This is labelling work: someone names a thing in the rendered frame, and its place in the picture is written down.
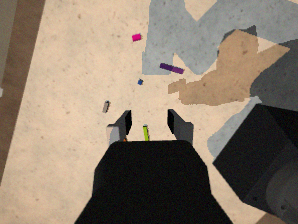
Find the purple rod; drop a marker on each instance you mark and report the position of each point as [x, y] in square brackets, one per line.
[170, 68]

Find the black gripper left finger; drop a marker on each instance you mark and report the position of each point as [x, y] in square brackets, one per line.
[117, 132]

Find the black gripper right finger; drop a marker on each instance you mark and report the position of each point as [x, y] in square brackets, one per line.
[181, 129]

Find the small magenta block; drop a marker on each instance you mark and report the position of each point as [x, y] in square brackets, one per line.
[136, 37]

